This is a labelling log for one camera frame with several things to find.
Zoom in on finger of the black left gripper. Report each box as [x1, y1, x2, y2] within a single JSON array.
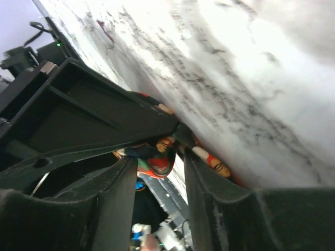
[[1, 142, 131, 199]]

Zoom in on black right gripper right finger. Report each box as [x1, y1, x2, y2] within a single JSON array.
[[184, 151, 334, 250]]

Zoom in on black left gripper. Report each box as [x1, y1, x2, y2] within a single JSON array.
[[1, 47, 179, 153]]

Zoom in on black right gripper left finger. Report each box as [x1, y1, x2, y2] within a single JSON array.
[[1, 158, 137, 250]]

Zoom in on colourful faces patterned tie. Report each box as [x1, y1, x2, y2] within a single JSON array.
[[112, 91, 232, 184]]

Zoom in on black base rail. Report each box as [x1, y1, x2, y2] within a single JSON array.
[[141, 177, 192, 244]]

